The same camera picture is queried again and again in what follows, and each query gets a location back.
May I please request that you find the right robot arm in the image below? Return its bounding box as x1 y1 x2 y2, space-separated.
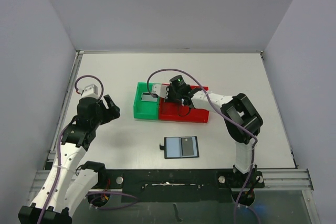
156 75 263 187

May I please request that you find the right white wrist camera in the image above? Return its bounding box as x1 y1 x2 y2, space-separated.
151 83 170 99

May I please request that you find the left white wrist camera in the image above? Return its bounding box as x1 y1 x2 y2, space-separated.
81 84 99 99

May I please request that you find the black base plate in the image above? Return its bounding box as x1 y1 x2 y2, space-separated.
103 169 265 205

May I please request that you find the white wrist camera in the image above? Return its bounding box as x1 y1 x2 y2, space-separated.
81 84 99 99
151 83 170 99

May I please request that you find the black leather card holder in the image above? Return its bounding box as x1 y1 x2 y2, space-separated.
159 136 200 159

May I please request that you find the green plastic bin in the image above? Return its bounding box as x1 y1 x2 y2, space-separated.
133 82 160 120

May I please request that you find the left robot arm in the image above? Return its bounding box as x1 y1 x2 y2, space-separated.
18 95 120 223

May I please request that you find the red plastic bin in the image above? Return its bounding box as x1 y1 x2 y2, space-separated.
158 97 182 122
183 84 210 124

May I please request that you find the dark credit card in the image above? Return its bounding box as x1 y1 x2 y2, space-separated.
141 92 158 103

